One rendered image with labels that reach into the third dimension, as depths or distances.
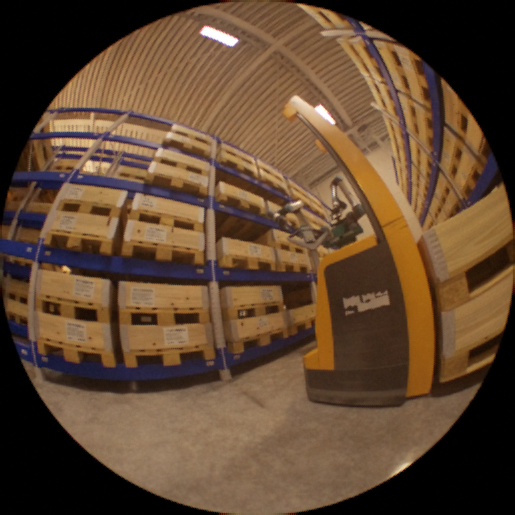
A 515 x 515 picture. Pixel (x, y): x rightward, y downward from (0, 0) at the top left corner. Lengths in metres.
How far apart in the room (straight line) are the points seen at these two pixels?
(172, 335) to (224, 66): 7.38
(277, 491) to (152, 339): 1.23
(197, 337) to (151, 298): 0.51
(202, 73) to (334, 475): 7.87
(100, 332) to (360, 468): 1.60
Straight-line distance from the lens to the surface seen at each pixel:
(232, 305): 1.59
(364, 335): 0.82
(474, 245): 0.86
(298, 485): 0.75
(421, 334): 0.87
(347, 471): 0.77
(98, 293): 1.44
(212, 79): 7.30
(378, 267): 0.77
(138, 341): 1.39
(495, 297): 0.94
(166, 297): 1.40
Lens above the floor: 0.67
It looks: 19 degrees up
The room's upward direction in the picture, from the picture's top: 9 degrees counter-clockwise
